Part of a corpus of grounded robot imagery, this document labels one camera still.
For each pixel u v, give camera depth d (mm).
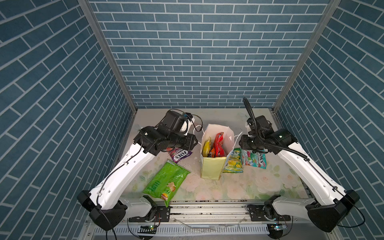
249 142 653
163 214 737
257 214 732
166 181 807
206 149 835
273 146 469
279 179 869
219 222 725
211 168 739
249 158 910
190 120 599
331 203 384
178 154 933
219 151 752
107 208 380
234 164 884
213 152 820
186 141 570
